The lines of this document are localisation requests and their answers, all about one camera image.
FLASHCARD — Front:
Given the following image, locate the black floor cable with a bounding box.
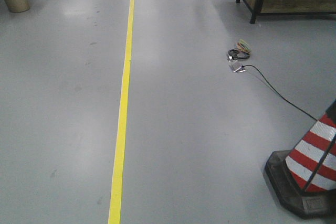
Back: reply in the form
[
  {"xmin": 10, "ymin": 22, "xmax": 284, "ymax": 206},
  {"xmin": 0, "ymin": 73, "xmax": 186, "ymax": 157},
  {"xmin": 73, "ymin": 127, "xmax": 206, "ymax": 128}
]
[{"xmin": 241, "ymin": 64, "xmax": 319, "ymax": 121}]

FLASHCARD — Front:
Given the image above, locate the metal floor socket plate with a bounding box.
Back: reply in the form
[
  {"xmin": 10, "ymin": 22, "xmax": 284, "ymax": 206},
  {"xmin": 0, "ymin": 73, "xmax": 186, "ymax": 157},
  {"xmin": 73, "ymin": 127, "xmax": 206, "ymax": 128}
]
[{"xmin": 229, "ymin": 62, "xmax": 246, "ymax": 73}]

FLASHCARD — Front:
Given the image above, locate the red white traffic cone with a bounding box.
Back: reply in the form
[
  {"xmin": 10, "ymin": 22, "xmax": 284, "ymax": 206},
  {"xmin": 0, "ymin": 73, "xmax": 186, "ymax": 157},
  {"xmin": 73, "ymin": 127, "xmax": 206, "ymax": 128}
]
[{"xmin": 265, "ymin": 103, "xmax": 335, "ymax": 219}]

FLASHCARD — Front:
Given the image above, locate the coiled colourful wire bundle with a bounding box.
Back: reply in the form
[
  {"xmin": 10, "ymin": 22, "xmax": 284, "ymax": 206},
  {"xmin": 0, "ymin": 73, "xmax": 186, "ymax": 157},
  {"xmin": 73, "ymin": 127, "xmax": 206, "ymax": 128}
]
[{"xmin": 226, "ymin": 39, "xmax": 253, "ymax": 61}]

